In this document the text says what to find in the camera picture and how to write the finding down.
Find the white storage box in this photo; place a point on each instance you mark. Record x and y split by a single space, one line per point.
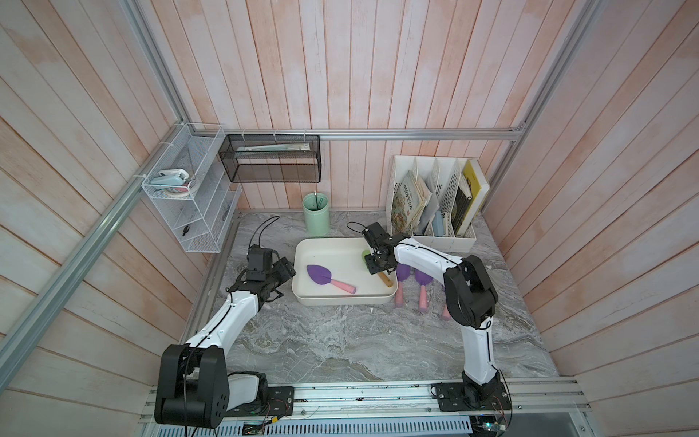
342 257

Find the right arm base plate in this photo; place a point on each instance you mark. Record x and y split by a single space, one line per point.
468 396

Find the illustrated picture book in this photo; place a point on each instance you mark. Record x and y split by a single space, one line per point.
410 200

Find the aluminium front rail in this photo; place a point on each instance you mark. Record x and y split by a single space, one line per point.
355 400

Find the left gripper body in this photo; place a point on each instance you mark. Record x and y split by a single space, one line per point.
279 273

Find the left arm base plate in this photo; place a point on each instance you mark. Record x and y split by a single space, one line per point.
270 401

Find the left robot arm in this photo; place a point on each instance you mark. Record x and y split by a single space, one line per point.
195 387

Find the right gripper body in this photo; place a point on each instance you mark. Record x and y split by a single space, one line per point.
374 264

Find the green shovel wooden handle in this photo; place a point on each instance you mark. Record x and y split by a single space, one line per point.
382 273

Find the purple pointed trowel pink handle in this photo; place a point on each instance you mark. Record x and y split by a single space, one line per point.
322 276

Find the tape dispenser on shelf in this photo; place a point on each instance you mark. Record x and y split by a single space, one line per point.
172 181

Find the white file organizer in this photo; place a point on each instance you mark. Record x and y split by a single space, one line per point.
441 176

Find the yellow book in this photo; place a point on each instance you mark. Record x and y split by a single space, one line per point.
472 191

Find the green cup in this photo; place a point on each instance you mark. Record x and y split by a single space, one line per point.
316 214

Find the black mesh basket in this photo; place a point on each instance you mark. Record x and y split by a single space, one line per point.
271 158

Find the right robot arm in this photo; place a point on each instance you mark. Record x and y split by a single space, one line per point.
470 298

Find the purple square shovel pink handle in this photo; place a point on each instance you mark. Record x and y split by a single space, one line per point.
402 273

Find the white wire shelf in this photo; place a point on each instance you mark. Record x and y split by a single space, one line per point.
200 220

